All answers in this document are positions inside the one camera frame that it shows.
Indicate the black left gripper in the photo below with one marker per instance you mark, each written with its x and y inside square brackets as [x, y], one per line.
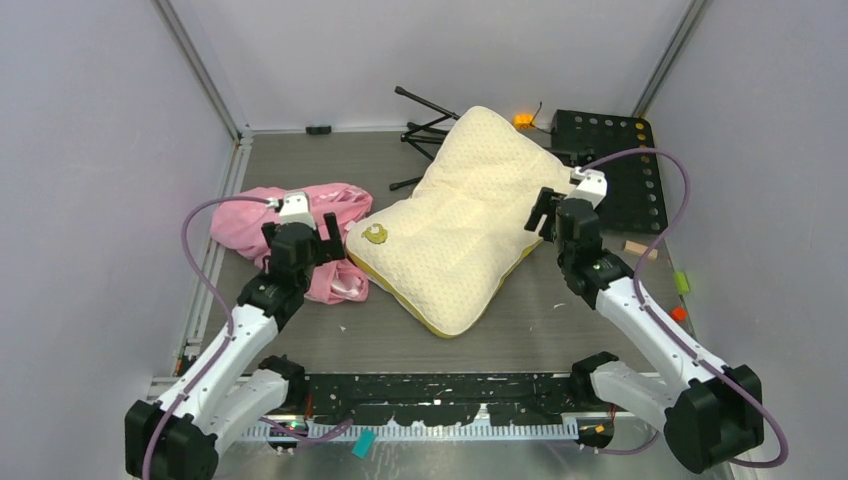
[328, 249]

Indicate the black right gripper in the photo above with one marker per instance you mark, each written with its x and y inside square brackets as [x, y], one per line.
[547, 205]

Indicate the pink pillowcase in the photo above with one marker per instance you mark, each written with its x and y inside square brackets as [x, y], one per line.
[237, 226]

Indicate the cream textured pillow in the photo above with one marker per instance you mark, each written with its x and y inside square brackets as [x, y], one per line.
[444, 252]

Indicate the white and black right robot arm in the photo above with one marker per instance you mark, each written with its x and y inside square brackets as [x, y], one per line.
[703, 408]

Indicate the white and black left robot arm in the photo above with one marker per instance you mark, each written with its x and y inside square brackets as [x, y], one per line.
[186, 431]

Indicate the orange yellow small device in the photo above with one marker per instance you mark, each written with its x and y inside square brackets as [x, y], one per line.
[524, 121]

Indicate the wooden block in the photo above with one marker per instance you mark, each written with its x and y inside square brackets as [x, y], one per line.
[640, 250]

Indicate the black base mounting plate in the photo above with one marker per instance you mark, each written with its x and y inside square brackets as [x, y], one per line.
[510, 399]

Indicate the green small block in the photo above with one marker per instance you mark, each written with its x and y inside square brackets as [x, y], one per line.
[681, 283]

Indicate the red orange small block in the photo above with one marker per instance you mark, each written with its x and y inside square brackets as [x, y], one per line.
[679, 314]

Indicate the teal tape piece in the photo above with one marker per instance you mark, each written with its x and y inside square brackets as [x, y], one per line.
[364, 443]

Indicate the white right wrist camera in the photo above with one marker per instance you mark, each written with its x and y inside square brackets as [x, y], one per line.
[588, 184]

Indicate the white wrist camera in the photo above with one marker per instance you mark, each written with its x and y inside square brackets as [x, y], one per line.
[588, 184]
[293, 207]

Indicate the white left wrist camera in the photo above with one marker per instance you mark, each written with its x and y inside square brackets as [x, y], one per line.
[293, 207]

